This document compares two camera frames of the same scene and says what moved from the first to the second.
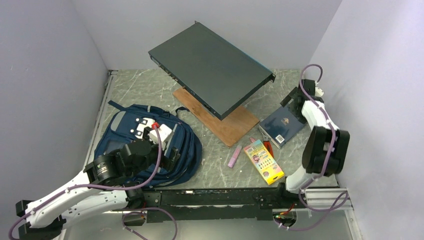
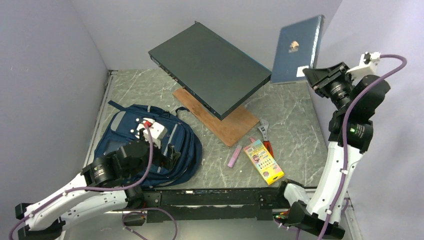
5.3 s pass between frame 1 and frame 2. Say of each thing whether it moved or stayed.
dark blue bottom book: moved
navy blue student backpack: stayed
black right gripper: moved
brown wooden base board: stayed
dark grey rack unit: stayed
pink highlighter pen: stayed
